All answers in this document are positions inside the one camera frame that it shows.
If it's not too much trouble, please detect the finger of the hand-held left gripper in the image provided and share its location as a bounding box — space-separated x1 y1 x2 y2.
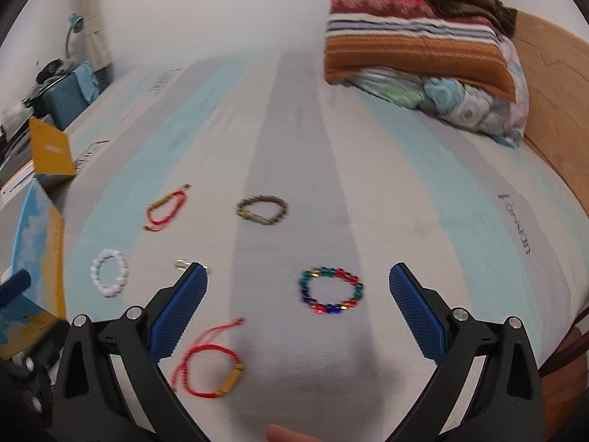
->
0 271 32 307
0 354 60 442

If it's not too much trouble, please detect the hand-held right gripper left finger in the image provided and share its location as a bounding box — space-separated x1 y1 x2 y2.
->
52 262 217 442

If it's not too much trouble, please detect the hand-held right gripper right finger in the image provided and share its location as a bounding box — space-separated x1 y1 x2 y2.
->
382 262 546 442

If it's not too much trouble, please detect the white cardboard box blue trim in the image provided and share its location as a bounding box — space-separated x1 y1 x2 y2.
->
0 117 77 360

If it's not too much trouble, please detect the white bead bracelet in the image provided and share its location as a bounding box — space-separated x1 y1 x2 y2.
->
90 249 130 298

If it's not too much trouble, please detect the red cord bracelet gold tube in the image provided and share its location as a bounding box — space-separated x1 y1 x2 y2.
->
144 184 193 232
172 318 246 399

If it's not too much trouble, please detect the multicoloured glass bead bracelet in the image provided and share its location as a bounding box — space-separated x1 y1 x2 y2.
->
297 266 364 318

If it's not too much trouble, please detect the brown wooden bead bracelet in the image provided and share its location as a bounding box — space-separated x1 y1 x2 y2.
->
236 196 290 227

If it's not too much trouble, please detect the small silver jewelry piece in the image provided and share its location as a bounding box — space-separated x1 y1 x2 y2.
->
174 258 215 273

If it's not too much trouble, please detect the person's right hand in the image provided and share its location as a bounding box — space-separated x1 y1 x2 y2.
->
266 425 318 442

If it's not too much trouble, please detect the grey suitcase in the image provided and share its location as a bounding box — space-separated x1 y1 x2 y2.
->
0 122 35 185

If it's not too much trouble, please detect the teal suitcase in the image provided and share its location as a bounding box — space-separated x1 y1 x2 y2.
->
41 76 90 130

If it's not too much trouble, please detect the striped bed sheet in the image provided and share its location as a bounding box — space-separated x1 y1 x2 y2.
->
60 50 589 442

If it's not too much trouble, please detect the floral quilt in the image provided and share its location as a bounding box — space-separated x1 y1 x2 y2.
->
345 37 530 148

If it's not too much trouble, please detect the light blue cloth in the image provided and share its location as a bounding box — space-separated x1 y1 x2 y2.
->
74 63 101 102

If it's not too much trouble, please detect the dark clothes pile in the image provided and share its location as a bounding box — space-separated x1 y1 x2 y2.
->
34 57 70 84

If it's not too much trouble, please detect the folded striped blanket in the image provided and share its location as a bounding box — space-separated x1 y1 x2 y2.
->
323 0 516 102

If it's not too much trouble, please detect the blue desk lamp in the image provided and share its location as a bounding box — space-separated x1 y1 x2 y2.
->
64 13 86 63

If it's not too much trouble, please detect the cream curtain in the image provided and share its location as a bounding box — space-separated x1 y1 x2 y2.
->
76 0 113 72

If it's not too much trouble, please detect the wooden bed frame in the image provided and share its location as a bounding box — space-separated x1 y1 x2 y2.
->
511 9 589 442

